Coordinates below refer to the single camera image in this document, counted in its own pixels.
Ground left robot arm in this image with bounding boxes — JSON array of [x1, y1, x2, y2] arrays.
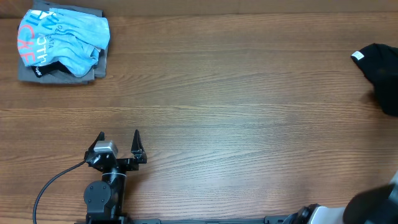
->
[[83, 130, 147, 223]]

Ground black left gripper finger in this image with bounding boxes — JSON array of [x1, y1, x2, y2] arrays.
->
[[87, 131, 105, 152], [131, 129, 145, 155]]

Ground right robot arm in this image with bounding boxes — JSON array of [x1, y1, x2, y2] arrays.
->
[[283, 174, 397, 224]]

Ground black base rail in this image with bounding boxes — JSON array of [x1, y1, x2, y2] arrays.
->
[[77, 215, 295, 224]]

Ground black garment with white print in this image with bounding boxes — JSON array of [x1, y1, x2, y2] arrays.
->
[[31, 62, 71, 78]]

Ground light blue printed t-shirt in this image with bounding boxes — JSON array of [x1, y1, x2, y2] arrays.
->
[[17, 7, 111, 77]]

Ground grey folded garment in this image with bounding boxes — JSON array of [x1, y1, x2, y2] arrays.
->
[[17, 0, 108, 85]]

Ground black t-shirt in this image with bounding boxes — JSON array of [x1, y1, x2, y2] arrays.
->
[[351, 43, 397, 117]]

